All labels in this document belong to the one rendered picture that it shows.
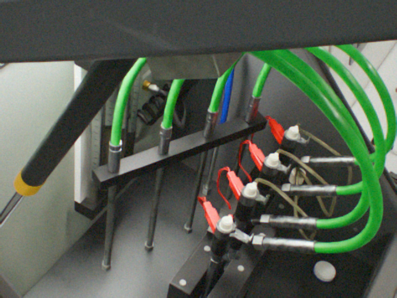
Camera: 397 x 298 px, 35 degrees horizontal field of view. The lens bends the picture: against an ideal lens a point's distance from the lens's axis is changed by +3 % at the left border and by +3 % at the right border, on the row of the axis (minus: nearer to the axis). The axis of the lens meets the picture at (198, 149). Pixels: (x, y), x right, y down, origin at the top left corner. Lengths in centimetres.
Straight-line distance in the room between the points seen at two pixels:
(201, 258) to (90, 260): 25
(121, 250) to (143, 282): 8
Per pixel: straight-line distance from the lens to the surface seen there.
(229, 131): 107
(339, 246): 83
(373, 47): 142
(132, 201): 129
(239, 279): 103
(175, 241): 124
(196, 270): 102
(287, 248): 87
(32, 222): 104
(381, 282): 115
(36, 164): 45
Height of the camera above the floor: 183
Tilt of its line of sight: 45 degrees down
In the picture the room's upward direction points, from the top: 11 degrees clockwise
